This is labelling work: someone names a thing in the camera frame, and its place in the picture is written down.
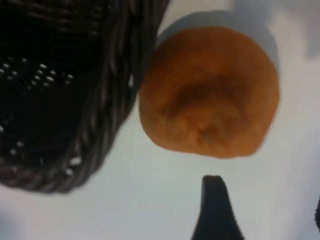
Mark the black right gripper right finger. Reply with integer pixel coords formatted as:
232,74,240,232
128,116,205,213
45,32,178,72
313,193,320,227

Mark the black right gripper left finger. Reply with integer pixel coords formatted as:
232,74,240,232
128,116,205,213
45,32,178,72
191,174,246,240

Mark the orange fruit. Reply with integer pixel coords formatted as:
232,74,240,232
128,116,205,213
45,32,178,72
138,26,280,160

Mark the dark brown wicker basket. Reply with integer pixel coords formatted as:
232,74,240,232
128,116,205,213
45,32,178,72
0,0,171,194

